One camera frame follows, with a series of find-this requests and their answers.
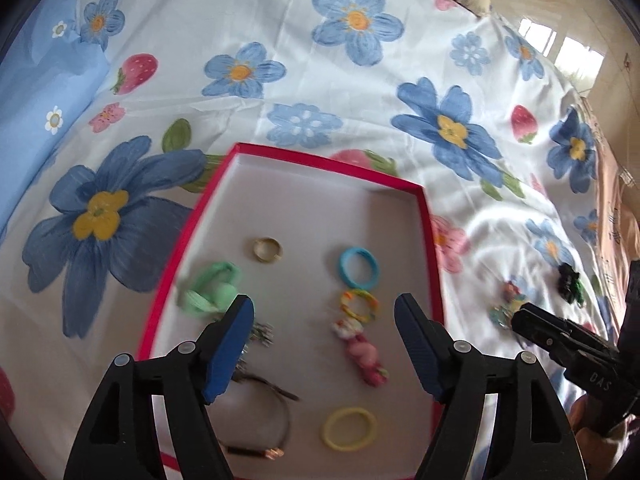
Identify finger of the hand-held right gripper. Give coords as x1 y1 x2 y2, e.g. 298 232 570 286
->
520 302 620 356
510 310 577 367

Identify yellow hair tie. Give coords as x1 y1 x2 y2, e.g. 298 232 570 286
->
321 406 379 450

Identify white floral blanket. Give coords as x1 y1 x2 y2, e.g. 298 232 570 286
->
0 0 628 480

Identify gold ring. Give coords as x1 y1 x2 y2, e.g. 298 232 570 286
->
251 236 284 265

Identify black bracelet with charm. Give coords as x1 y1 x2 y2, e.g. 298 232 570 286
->
217 372 301 461

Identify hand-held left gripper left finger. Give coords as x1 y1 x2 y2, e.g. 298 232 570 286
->
62 294 256 480

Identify green bow hair clip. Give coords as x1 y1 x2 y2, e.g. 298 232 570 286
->
177 261 241 317

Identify multicolour hair tie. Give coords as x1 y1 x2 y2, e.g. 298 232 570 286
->
339 288 380 324

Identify red-rimmed white tray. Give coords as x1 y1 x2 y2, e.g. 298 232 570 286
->
137 142 446 480

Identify person's right hand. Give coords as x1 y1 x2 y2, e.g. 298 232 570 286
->
569 394 637 479

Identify colourful beaded hair accessory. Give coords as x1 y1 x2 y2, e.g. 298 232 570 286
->
489 280 539 331

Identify blue pillow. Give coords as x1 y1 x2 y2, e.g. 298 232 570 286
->
0 0 112 242

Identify blue hair tie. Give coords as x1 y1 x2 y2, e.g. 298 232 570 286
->
337 246 380 289

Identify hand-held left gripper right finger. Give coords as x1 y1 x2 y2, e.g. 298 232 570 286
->
393 293 586 480

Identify pink cartoon hair clip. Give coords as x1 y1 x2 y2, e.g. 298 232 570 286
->
331 319 390 388

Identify black scrunchie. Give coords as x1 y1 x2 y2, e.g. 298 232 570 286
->
556 261 581 296

